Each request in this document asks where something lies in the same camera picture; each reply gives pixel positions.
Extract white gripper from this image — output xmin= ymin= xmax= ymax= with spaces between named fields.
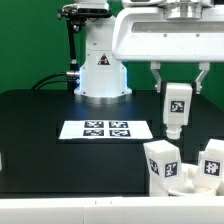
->
xmin=112 ymin=5 xmax=224 ymax=94

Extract white round stool seat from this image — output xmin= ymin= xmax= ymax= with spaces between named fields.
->
xmin=149 ymin=162 xmax=224 ymax=198

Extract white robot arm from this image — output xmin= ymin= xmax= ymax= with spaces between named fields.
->
xmin=75 ymin=0 xmax=224 ymax=102

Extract white marker sheet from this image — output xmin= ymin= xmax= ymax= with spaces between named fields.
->
xmin=59 ymin=120 xmax=153 ymax=140

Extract black cables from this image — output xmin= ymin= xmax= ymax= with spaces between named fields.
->
xmin=31 ymin=71 xmax=81 ymax=90

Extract white front wall rail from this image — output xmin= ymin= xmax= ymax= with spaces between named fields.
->
xmin=0 ymin=196 xmax=224 ymax=224

